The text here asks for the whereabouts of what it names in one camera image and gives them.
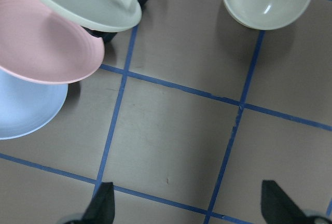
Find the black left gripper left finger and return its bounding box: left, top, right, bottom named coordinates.
left=81, top=183, right=115, bottom=224

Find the pink plate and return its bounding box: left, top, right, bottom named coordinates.
left=1, top=0, right=104, bottom=85

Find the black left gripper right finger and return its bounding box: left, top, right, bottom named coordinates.
left=260, top=180, right=311, bottom=224

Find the blue plate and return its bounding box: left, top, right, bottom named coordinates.
left=1, top=71, right=68, bottom=140

